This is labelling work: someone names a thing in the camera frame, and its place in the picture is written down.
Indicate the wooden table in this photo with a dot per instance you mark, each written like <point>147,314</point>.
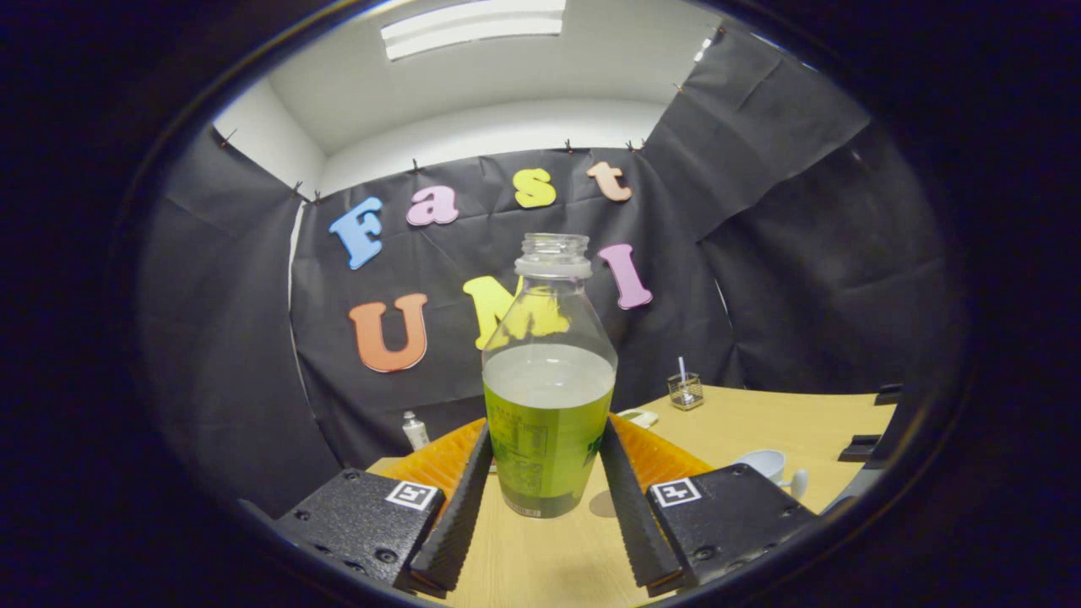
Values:
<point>540,557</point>

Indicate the white divided tray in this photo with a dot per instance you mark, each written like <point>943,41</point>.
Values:
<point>642,417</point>

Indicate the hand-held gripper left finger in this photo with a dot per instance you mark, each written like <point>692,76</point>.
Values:
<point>460,515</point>

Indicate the ceiling light panel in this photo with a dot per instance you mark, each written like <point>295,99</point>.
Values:
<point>473,29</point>

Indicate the black backdrop cloth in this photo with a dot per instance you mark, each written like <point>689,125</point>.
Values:
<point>220,338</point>

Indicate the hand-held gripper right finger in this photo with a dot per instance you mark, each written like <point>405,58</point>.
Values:
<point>629,515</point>

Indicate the white cup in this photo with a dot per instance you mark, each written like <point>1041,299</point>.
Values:
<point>764,463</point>

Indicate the white and green tube bottle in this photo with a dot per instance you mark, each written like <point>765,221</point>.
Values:
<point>415,432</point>

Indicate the black table clamp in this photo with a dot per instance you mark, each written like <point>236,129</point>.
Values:
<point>888,394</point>
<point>860,447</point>

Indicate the juice bottle with green label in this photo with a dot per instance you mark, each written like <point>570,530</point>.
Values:
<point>547,439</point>

